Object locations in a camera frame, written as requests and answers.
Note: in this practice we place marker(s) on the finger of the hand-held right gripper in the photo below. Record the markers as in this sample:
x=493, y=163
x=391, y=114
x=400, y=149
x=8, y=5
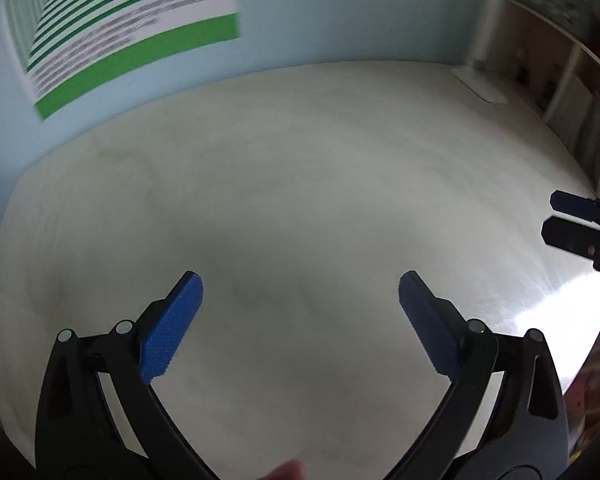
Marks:
x=569, y=235
x=574, y=204

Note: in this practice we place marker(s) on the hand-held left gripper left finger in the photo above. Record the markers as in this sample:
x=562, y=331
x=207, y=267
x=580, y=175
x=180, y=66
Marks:
x=175, y=325

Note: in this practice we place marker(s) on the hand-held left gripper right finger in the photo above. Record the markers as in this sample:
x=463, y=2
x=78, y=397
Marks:
x=427, y=325

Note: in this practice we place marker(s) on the person's left hand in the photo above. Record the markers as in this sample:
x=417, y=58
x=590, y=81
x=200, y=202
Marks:
x=285, y=471

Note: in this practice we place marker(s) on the white wooden bookshelf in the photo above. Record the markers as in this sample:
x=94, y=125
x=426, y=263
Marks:
x=569, y=75

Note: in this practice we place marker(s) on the white desk lamp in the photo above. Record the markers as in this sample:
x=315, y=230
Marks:
x=484, y=90

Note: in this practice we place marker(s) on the green striped wall poster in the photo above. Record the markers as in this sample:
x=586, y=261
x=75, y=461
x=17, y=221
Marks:
x=130, y=35

